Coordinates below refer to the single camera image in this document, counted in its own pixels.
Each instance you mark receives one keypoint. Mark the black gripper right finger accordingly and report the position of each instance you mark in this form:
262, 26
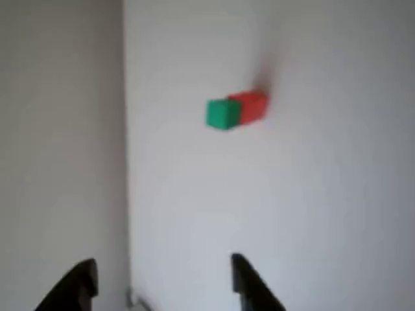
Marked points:
256, 291

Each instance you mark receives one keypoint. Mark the red cube block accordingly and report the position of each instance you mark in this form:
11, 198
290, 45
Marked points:
246, 108
261, 107

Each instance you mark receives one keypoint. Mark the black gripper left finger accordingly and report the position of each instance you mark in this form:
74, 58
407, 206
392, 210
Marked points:
78, 285

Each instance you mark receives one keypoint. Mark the green cube block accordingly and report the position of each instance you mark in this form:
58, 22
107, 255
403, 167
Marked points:
222, 113

